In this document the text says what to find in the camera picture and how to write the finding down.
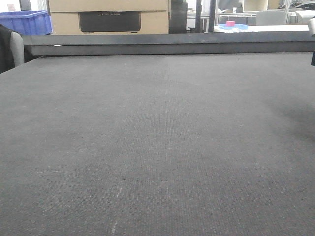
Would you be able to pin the dark grey conveyor belt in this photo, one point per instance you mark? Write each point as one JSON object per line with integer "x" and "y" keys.
{"x": 172, "y": 145}

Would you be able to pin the large cardboard box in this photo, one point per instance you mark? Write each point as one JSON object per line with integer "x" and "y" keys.
{"x": 97, "y": 17}

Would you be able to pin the black upright panel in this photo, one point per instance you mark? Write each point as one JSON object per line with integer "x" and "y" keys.
{"x": 178, "y": 17}

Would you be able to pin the white background table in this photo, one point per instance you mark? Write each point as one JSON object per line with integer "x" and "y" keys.
{"x": 268, "y": 28}

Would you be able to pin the pink tape roll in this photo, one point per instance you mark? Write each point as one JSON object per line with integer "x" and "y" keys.
{"x": 230, "y": 23}

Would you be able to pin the blue shallow tray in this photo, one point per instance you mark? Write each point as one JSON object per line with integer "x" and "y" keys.
{"x": 235, "y": 26}

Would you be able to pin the blue plastic crate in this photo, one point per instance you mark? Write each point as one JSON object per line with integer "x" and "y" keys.
{"x": 27, "y": 22}

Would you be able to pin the black conveyor side rail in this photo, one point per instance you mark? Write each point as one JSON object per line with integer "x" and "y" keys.
{"x": 211, "y": 43}

